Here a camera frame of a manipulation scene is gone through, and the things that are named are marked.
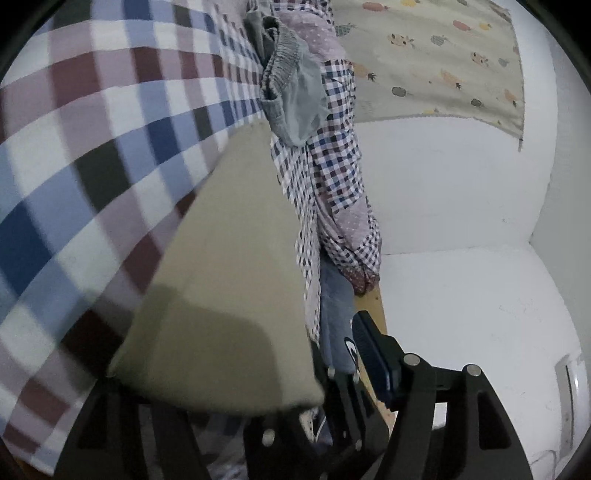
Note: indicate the white wall socket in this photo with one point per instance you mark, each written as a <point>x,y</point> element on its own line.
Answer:
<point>565,406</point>

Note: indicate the grey-green garment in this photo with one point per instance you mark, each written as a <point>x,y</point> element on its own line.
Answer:
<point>258,32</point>

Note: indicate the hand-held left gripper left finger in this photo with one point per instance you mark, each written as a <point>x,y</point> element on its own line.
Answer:
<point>115,438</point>

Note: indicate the checked and dotted quilt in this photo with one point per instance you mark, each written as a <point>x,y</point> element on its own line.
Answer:
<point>332,184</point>

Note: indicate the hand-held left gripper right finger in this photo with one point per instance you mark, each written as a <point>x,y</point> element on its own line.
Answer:
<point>374,364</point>

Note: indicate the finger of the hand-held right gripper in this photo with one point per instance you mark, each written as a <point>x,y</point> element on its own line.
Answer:
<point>351,415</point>

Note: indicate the checked bed sheet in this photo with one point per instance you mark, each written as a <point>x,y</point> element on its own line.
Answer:
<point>92,138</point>

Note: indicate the beige garment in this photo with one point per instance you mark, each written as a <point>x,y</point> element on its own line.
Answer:
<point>221,277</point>

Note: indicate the blue plush pillow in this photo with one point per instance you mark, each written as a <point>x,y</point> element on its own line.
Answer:
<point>334,314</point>

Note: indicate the pineapple print curtain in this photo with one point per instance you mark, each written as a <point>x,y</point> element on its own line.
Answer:
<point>438,74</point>

